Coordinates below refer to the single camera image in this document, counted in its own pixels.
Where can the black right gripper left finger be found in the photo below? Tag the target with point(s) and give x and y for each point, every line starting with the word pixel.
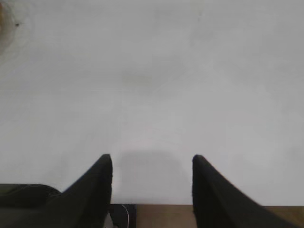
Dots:
pixel 90 194

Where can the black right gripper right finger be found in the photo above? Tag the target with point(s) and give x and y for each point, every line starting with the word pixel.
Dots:
pixel 213 199

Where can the dark rounded bulky object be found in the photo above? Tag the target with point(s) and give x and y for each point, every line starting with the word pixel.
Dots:
pixel 21 204

